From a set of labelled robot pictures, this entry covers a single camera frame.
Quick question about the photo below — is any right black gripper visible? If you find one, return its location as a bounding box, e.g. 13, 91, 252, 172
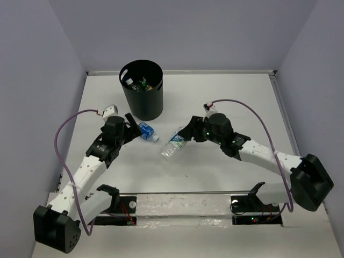
177, 116, 223, 146

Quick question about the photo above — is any clear bottle blue label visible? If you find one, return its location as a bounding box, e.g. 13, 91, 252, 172
139, 121, 159, 142

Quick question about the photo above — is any clear bottle white green label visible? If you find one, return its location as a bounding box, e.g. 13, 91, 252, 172
161, 127, 188, 160

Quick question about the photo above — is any green plastic bottle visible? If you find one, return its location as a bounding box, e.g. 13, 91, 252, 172
139, 77, 150, 91

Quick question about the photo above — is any clear bottle without label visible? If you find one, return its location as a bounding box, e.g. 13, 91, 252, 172
126, 78, 140, 91

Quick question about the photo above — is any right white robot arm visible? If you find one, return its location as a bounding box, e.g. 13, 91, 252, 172
178, 113, 334, 212

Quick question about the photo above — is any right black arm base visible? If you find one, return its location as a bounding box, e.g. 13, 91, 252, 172
230, 195, 283, 226

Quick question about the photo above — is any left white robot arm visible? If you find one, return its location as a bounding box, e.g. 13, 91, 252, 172
33, 113, 141, 254

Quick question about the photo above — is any black cylindrical waste bin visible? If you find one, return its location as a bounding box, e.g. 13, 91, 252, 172
119, 60, 163, 121

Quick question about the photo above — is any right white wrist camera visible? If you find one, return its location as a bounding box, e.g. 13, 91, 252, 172
203, 102, 218, 119

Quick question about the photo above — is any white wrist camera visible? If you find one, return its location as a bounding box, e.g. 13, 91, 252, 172
203, 102, 218, 119
102, 104, 118, 121

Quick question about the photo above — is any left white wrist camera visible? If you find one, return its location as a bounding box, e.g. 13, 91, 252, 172
102, 104, 118, 121

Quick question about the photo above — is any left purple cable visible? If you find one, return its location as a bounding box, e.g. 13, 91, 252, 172
54, 109, 135, 237

